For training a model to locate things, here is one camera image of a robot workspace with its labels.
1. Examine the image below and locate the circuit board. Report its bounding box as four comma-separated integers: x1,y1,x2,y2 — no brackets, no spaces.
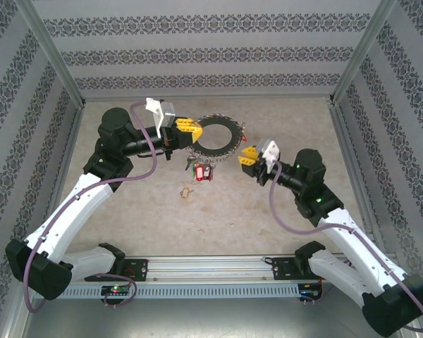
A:
298,288,322,300
101,284,132,296

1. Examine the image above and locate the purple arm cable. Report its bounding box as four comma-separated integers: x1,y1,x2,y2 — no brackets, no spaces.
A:
269,165,423,334
23,100,159,314

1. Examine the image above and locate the grey metal sheet panel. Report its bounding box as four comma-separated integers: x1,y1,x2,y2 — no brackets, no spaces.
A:
6,299,420,338

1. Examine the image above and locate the aluminium left side rail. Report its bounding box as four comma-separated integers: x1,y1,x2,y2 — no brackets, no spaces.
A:
35,105,87,260

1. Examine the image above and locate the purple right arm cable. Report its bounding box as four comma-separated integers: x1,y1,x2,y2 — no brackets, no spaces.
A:
269,165,423,334

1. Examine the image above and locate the black mounting plate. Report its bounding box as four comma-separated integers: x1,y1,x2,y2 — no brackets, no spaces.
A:
270,256,336,282
84,258,149,282

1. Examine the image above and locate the aluminium right frame post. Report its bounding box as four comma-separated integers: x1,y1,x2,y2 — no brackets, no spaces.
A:
329,0,398,106

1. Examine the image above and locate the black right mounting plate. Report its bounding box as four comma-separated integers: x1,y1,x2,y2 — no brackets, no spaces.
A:
270,256,336,282

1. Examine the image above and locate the aluminium frame post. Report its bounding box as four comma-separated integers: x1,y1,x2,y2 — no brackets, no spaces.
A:
13,0,87,107
329,0,398,106

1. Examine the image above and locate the right circuit board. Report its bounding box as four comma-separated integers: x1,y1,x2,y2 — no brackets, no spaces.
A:
298,288,322,300

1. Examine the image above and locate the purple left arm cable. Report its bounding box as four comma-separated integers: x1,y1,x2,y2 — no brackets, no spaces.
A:
23,100,159,314

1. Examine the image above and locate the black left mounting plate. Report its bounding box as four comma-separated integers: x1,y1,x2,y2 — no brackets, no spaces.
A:
84,258,149,282

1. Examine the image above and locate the left circuit board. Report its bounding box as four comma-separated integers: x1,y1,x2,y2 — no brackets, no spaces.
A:
101,284,132,296

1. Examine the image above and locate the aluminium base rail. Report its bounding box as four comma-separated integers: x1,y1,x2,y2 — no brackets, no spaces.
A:
66,256,399,283

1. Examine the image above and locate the metal disc with key rings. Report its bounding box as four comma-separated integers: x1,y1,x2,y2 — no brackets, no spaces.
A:
186,112,250,165

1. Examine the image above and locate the aluminium right side rail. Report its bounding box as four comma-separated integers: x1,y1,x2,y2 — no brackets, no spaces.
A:
329,101,388,254

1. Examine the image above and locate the slotted grey cable duct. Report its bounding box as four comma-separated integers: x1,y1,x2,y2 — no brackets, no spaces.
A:
61,284,300,299

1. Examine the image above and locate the aluminium left frame post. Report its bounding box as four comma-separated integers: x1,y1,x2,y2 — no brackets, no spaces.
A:
13,0,87,107

